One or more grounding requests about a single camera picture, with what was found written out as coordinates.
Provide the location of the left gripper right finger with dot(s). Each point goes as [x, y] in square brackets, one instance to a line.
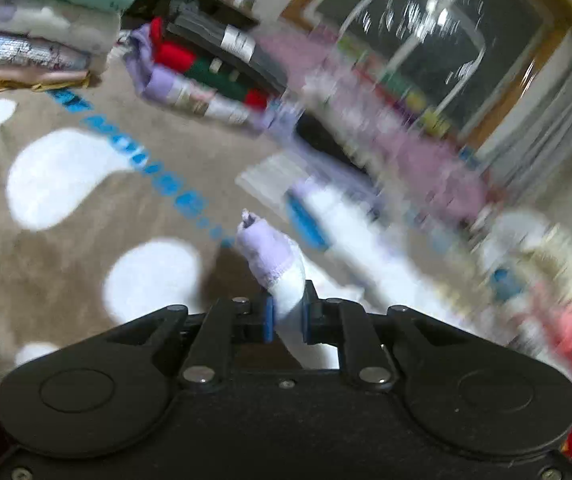
[320, 318]

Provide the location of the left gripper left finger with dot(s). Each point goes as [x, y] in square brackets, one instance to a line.
[254, 321]

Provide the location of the white purple floral garment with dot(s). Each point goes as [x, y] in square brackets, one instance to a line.
[381, 270]

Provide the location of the purple floral quilt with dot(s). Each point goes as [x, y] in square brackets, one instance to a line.
[346, 129]

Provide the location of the beige cartoon carpet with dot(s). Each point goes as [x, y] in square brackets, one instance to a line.
[111, 208]

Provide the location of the yellow pink bedding pile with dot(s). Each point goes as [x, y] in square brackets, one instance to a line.
[529, 258]

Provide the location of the colourful alphabet foam border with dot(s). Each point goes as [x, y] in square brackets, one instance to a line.
[396, 91]

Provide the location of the red green striped clothing pile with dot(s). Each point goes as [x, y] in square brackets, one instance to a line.
[188, 61]

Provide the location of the wood framed window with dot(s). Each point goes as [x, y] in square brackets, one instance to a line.
[479, 70]

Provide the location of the grey curtain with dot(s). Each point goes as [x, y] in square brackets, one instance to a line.
[532, 144]

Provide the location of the white curved tube frame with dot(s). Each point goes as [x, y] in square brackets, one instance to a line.
[432, 43]

